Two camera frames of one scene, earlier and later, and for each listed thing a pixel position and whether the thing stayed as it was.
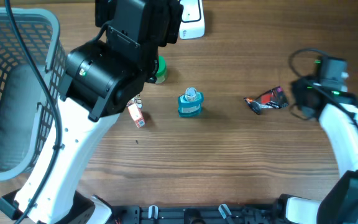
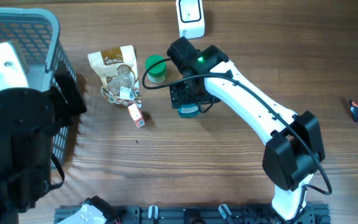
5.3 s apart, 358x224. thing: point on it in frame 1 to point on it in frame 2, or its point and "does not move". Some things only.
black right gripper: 296,83 to 179,95
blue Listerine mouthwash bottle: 190,104 does not move
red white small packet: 136,116 does not move
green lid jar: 161,74 does not move
